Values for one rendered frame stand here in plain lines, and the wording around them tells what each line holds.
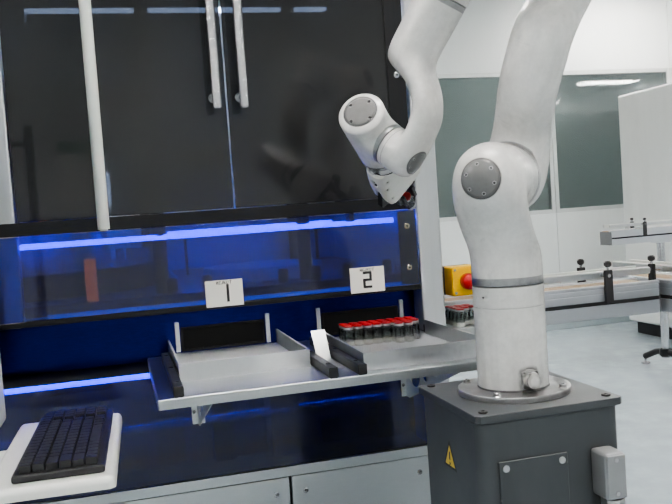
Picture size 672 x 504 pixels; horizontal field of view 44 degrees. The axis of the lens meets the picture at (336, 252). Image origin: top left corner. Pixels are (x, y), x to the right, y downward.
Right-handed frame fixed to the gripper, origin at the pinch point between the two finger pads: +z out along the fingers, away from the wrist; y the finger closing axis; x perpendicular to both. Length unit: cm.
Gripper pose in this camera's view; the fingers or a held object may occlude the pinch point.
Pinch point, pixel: (404, 193)
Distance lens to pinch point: 172.3
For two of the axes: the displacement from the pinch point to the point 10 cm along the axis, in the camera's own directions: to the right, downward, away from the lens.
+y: 6.1, -7.8, 1.3
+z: 3.2, 3.9, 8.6
